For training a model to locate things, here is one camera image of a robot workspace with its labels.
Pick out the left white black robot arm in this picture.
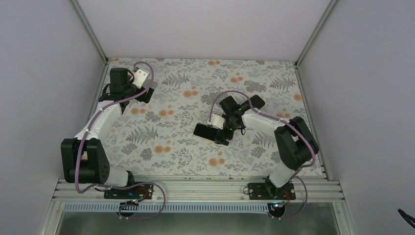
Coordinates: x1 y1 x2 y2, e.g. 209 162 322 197
61 67 154 198

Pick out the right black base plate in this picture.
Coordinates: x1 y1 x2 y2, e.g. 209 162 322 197
247 183 296 200

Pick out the floral patterned table mat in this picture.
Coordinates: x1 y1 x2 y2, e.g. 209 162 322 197
102 58 307 177

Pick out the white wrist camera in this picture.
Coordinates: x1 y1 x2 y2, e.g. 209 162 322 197
133 69 150 89
207 114 226 130

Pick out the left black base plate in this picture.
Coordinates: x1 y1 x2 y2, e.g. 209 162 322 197
104 184 154 200

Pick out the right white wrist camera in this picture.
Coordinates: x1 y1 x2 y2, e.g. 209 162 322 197
207 114 226 130

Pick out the black object at edge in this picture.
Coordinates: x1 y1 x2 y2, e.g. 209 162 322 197
397 209 415 229

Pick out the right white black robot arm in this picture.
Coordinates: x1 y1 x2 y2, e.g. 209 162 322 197
207 95 319 199

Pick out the black phone on table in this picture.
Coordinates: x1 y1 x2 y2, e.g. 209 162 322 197
240 95 265 112

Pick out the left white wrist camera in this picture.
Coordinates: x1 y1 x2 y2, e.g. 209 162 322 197
133 69 150 89

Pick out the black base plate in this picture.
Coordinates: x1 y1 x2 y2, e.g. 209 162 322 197
104 184 154 200
247 183 296 200

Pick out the aluminium rail frame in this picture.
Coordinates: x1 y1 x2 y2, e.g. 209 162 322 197
40 176 355 235

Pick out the black smartphone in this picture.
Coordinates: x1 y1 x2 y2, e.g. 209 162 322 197
193 123 217 142

